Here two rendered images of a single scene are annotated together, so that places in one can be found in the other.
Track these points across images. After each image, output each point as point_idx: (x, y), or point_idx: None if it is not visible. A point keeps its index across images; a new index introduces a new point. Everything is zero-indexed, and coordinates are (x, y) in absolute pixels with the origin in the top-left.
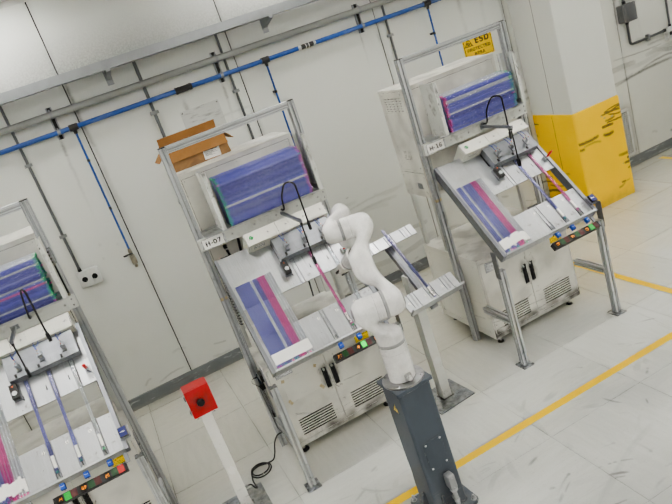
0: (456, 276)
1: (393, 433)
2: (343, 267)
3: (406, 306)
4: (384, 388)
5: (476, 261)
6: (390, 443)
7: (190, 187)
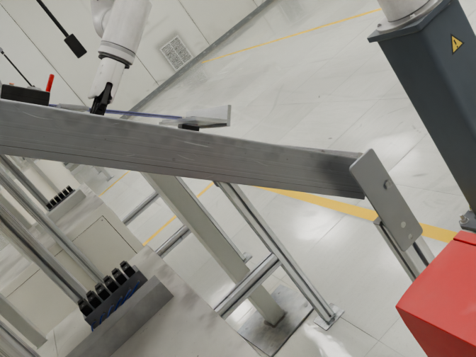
0: (84, 265)
1: (355, 353)
2: (123, 57)
3: (212, 118)
4: (436, 10)
5: (103, 202)
6: (383, 345)
7: None
